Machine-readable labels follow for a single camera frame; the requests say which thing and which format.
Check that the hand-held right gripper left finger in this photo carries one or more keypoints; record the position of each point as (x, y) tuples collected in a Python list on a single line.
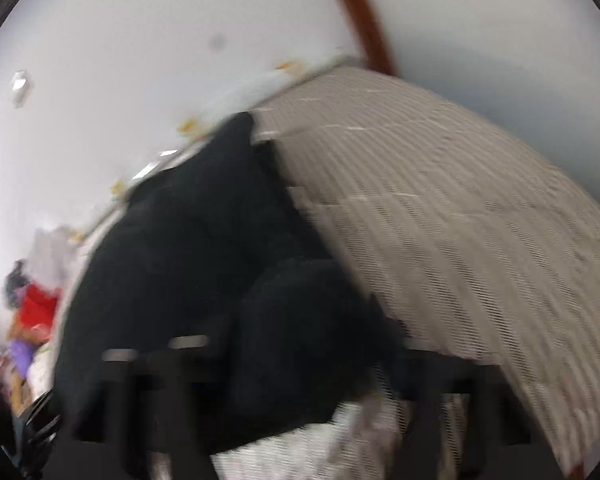
[(145, 400)]

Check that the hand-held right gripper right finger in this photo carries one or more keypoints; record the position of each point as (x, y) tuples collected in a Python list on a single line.
[(440, 400)]

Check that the black sweatshirt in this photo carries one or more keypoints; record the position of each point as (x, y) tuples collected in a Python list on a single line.
[(220, 270)]

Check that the red box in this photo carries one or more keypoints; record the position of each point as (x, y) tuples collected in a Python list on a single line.
[(37, 310)]

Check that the white plastic bag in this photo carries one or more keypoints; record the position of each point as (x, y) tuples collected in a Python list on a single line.
[(50, 255)]

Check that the striped beige bed cover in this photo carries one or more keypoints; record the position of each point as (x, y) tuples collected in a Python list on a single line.
[(455, 220)]

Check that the white patterned pillow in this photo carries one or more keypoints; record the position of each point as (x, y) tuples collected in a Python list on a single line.
[(190, 127)]

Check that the wall switch plate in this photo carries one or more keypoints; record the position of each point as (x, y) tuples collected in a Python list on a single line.
[(21, 87)]

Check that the brown wooden door frame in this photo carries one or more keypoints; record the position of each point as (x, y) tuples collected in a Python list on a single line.
[(360, 15)]

